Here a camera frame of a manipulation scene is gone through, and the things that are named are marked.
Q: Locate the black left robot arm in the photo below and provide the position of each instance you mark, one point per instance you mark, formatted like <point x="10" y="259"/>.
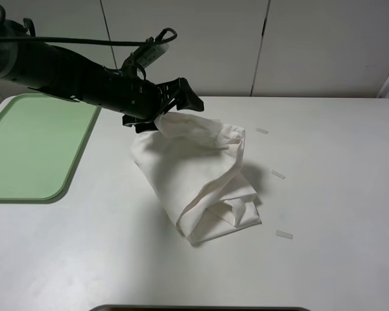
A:
<point x="67" y="75"/>

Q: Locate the white short sleeve t-shirt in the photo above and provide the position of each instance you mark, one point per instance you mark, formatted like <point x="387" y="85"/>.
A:
<point x="194" y="166"/>

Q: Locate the light green plastic tray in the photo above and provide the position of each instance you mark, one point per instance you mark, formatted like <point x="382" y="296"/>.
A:
<point x="41" y="139"/>

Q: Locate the clear tape marker near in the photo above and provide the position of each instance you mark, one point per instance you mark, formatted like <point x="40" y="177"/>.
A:
<point x="284" y="234"/>

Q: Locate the clear tape marker far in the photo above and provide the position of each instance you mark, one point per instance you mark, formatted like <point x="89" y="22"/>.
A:
<point x="260" y="130"/>

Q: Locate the clear tape marker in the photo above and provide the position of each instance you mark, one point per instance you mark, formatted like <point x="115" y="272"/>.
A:
<point x="278" y="174"/>
<point x="284" y="234"/>
<point x="260" y="130"/>

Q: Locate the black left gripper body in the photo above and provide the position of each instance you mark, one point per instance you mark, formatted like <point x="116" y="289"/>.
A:
<point x="140" y="100"/>

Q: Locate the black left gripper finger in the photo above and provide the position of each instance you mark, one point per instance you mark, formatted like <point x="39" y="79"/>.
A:
<point x="186" y="98"/>
<point x="145" y="126"/>

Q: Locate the clear tape marker middle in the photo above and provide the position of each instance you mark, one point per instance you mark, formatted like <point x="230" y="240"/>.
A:
<point x="278" y="174"/>

